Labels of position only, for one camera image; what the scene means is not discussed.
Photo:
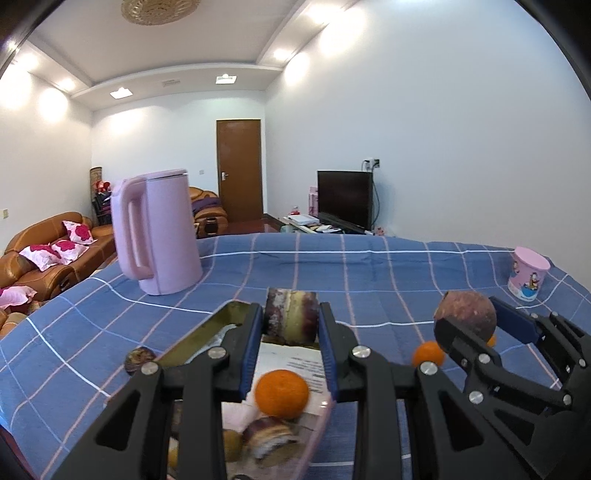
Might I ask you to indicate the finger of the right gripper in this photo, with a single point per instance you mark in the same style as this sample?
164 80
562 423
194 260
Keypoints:
564 346
488 381

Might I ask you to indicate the pink cartoon mug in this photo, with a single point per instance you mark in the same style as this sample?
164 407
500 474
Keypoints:
527 275

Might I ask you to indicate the yellow-green kiwi fruit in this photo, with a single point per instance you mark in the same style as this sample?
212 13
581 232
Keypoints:
172 457

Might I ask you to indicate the printed paper leaflet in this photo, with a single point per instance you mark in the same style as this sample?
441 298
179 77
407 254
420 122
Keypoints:
308 428

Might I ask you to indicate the round ceiling lamp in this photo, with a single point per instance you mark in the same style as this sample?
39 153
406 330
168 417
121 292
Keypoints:
157 12

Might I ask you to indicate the tv stand with clutter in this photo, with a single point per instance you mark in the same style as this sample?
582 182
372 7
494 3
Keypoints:
311 225

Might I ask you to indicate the round purple passion fruit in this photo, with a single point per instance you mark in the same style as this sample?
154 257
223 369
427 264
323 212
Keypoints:
472 309

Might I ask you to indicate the large orange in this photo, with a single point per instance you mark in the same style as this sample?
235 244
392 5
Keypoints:
282 394

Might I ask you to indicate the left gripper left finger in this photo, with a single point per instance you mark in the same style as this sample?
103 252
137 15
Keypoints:
130 438

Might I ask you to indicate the wall power socket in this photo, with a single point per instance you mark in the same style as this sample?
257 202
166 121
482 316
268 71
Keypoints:
370 164

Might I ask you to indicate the blue checked tablecloth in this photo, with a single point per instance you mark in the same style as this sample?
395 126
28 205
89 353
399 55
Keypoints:
59 365

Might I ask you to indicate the brown wooden door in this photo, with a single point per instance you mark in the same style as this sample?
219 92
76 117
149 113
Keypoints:
239 165

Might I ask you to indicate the pink rectangular tin box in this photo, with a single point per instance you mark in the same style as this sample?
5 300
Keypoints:
213 332

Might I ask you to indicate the black television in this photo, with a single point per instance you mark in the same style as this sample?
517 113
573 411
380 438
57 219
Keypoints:
346 197

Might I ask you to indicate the orange leather sofa left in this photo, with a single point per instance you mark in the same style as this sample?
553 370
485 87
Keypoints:
43 258

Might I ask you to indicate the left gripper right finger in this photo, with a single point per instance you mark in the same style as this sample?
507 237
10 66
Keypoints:
400 406

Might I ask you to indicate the pink electric kettle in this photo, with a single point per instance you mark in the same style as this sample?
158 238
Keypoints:
154 232

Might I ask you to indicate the pink floral cushion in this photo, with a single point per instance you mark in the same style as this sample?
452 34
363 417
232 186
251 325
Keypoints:
78 233

